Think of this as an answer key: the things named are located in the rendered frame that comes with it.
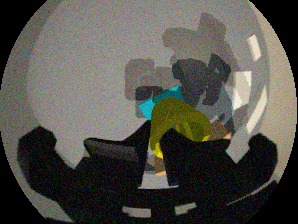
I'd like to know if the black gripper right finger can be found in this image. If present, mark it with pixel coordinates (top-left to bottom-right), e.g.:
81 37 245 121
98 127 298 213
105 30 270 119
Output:
160 128 231 186

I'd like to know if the tan flat bar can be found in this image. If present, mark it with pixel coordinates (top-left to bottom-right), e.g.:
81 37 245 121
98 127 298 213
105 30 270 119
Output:
154 120 231 177

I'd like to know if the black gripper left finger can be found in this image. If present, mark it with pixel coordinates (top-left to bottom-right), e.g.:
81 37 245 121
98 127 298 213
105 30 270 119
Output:
84 120 150 186

